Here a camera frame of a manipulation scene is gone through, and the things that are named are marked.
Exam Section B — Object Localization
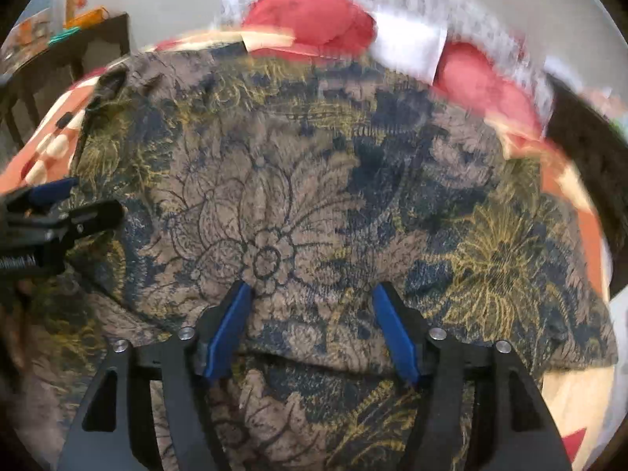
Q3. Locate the right red heart cushion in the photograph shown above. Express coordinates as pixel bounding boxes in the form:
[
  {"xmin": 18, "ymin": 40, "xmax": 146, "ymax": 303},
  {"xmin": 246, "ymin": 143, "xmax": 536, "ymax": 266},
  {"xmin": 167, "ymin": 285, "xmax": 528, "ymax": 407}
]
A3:
[{"xmin": 433, "ymin": 42, "xmax": 542, "ymax": 136}]

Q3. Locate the dark wooden side table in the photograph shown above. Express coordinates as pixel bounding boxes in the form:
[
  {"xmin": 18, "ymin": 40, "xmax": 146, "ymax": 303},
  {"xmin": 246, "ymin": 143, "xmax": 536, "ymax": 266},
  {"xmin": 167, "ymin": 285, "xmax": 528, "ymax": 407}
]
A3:
[{"xmin": 1, "ymin": 13, "xmax": 131, "ymax": 150}]

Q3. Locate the dark carved nightstand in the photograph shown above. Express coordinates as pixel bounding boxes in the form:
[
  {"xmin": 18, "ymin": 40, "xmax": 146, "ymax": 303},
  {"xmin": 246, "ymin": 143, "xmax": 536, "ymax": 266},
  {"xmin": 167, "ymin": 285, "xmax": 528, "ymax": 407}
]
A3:
[{"xmin": 547, "ymin": 75, "xmax": 628, "ymax": 294}]

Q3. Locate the orange red cream blanket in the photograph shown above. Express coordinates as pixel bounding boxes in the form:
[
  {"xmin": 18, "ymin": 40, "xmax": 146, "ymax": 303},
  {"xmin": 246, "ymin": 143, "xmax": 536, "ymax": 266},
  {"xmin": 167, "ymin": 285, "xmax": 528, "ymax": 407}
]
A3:
[{"xmin": 1, "ymin": 40, "xmax": 616, "ymax": 470}]

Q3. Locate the left red heart cushion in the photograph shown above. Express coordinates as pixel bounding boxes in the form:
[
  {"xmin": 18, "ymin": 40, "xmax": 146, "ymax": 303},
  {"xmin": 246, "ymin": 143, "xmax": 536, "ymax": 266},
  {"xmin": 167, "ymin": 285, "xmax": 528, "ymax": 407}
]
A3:
[{"xmin": 242, "ymin": 0, "xmax": 376, "ymax": 55}]

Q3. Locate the white small pillow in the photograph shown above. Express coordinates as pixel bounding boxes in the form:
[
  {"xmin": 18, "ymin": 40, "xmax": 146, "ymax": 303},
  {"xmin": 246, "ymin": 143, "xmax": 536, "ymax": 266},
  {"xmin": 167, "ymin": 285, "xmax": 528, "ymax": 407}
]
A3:
[{"xmin": 369, "ymin": 9, "xmax": 448, "ymax": 84}]

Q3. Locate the floral brown blue garment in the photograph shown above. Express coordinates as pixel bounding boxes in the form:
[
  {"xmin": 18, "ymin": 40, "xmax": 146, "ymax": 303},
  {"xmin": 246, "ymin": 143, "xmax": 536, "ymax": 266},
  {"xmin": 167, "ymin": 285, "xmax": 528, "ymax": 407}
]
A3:
[{"xmin": 17, "ymin": 50, "xmax": 617, "ymax": 470}]

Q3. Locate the red heart cushion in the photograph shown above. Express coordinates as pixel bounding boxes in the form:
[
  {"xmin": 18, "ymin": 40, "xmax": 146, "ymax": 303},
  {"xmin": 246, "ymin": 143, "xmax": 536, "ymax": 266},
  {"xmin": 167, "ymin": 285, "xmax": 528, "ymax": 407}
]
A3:
[
  {"xmin": 242, "ymin": 0, "xmax": 376, "ymax": 55},
  {"xmin": 433, "ymin": 42, "xmax": 542, "ymax": 136}
]

